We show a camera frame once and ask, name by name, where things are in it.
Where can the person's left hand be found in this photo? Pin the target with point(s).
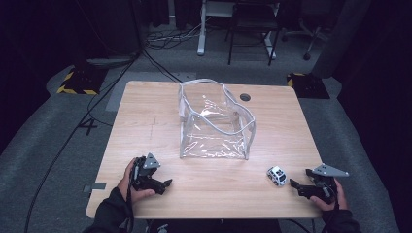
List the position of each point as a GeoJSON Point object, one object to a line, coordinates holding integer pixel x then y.
{"type": "Point", "coordinates": [124, 187]}

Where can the person's right hand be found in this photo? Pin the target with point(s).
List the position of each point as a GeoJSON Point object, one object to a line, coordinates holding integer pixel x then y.
{"type": "Point", "coordinates": [340, 200]}

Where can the grey tape strip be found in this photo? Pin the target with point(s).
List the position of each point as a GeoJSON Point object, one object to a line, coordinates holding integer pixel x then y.
{"type": "Point", "coordinates": [97, 186]}

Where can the black table grommet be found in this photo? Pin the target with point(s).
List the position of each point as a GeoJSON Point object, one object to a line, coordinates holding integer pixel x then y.
{"type": "Point", "coordinates": [245, 97]}

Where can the white desk frame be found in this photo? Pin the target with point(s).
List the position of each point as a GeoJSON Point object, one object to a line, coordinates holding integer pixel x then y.
{"type": "Point", "coordinates": [201, 32]}

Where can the white toy car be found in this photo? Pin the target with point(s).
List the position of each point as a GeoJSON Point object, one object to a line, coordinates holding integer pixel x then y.
{"type": "Point", "coordinates": [277, 175]}

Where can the yellow-black striped stand base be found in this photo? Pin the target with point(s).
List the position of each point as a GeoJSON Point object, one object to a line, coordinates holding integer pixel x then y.
{"type": "Point", "coordinates": [81, 84]}
{"type": "Point", "coordinates": [307, 85]}

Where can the office chair with wheels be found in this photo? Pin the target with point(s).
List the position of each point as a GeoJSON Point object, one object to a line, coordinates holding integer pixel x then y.
{"type": "Point", "coordinates": [311, 32]}

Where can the black metal chair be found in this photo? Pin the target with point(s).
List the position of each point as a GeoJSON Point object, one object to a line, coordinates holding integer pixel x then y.
{"type": "Point", "coordinates": [252, 22]}

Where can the grey curtain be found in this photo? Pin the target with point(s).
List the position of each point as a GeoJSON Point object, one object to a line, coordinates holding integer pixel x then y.
{"type": "Point", "coordinates": [340, 39]}

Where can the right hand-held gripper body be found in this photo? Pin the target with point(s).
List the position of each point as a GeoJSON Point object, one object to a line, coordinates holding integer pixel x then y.
{"type": "Point", "coordinates": [322, 189]}

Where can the clear plastic bag white trim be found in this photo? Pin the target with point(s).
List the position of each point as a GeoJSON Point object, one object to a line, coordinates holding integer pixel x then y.
{"type": "Point", "coordinates": [213, 129]}

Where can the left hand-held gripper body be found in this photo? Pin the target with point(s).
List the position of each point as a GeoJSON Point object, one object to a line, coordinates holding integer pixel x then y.
{"type": "Point", "coordinates": [142, 178]}

